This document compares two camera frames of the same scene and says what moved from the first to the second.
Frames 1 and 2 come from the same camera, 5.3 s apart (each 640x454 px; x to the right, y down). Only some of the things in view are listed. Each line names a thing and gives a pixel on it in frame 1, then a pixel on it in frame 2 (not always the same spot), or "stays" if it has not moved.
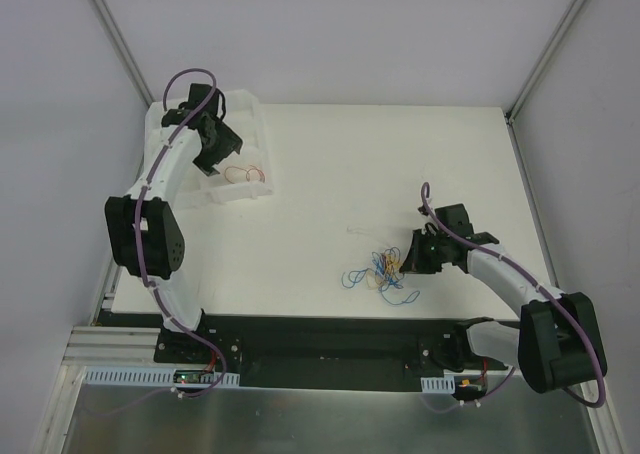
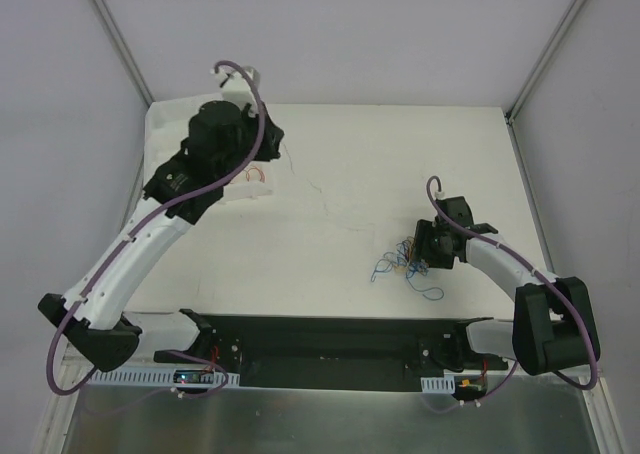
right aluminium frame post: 551,47 stays
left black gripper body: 216,147 → 267,137
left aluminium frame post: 118,36 stays
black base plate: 329,353 stays
